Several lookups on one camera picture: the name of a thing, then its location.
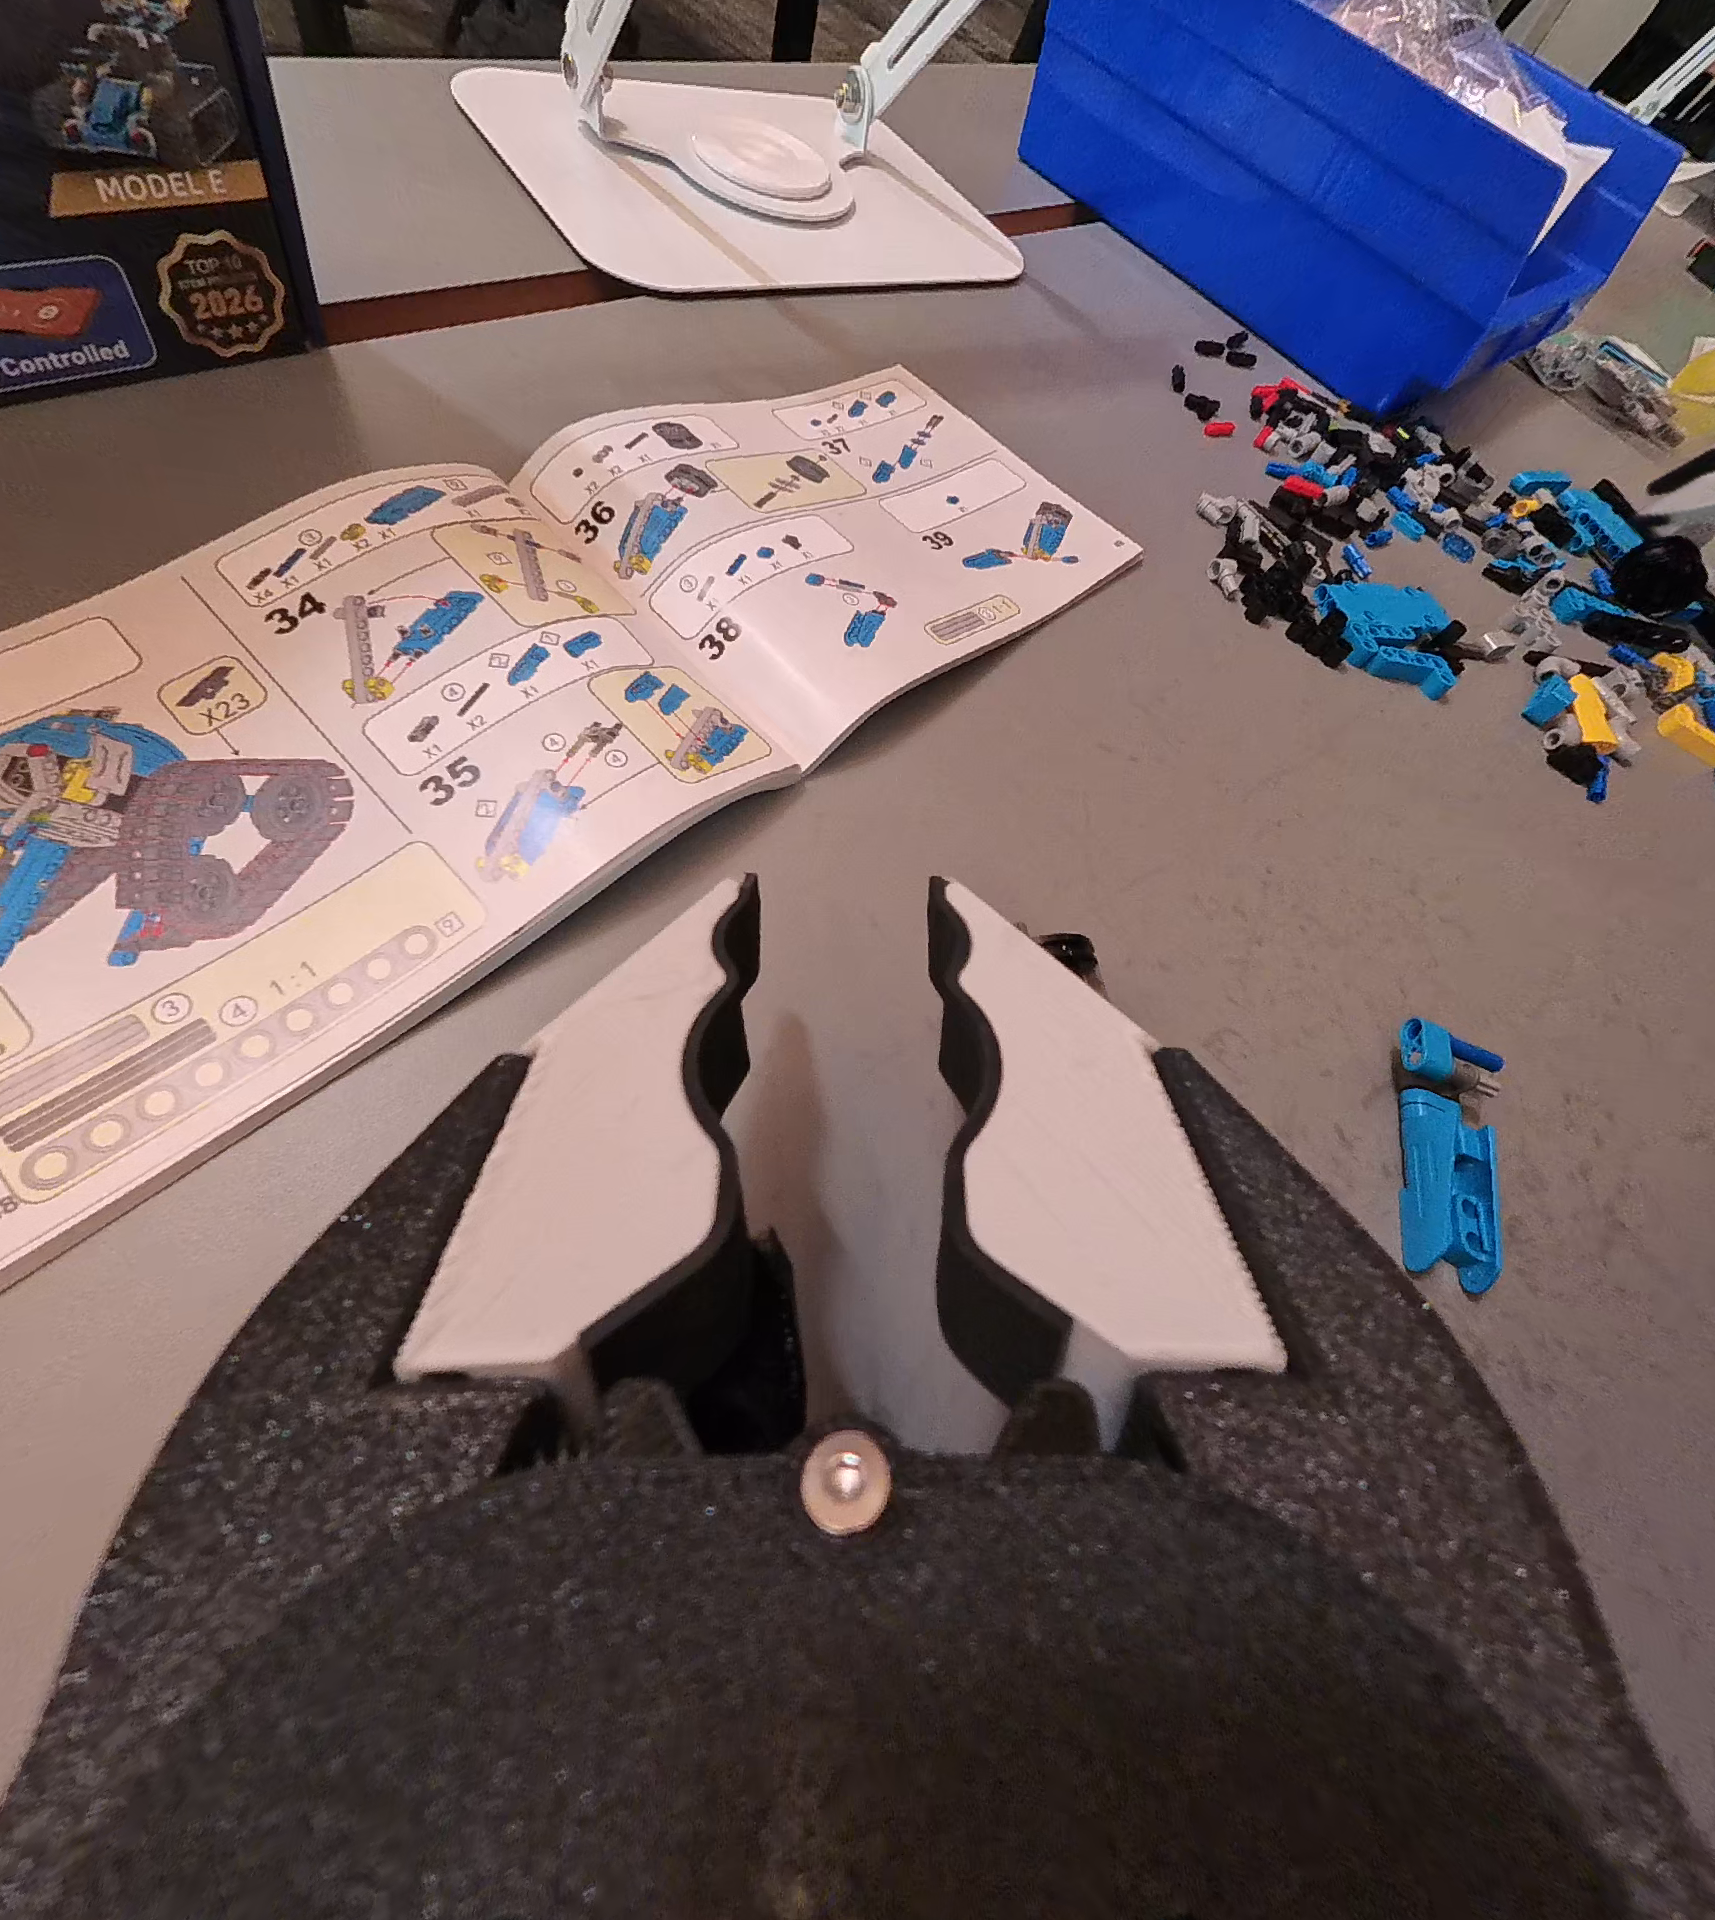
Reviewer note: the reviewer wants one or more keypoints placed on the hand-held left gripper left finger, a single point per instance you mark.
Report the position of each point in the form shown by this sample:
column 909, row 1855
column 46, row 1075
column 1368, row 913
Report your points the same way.
column 587, row 1170

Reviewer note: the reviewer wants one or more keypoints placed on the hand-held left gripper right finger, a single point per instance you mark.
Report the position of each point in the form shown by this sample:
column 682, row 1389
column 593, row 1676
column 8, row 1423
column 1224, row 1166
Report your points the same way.
column 1099, row 1187

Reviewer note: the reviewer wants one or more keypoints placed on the black wheel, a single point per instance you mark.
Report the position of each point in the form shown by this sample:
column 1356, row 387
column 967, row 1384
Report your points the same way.
column 1664, row 574

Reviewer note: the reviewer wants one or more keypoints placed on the small blue beam assembly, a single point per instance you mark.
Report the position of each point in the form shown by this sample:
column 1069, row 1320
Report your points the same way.
column 1441, row 1187

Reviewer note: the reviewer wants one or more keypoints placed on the small clear parts bag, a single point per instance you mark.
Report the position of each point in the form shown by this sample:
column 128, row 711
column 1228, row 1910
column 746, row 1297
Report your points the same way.
column 1607, row 382

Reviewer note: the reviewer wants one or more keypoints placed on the pile of small building parts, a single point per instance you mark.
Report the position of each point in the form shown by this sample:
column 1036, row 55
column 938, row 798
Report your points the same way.
column 1396, row 496

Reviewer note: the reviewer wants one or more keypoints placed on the open instruction booklet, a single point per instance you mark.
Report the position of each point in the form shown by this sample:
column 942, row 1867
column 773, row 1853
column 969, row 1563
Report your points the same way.
column 348, row 719

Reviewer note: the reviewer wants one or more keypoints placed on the clear plastic bag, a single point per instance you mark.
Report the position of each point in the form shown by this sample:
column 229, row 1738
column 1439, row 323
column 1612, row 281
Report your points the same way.
column 1427, row 48

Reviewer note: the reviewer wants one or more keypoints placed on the blue bin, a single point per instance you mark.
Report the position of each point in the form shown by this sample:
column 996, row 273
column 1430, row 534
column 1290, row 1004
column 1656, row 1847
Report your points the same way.
column 1248, row 180

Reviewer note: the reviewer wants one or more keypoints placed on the white stand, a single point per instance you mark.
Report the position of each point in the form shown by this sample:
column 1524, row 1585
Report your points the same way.
column 570, row 194

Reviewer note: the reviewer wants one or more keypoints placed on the dark blue toy box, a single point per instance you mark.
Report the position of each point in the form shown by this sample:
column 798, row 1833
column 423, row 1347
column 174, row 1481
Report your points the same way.
column 78, row 298

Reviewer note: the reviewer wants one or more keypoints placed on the large blue frame block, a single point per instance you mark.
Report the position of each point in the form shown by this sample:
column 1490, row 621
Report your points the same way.
column 1382, row 628

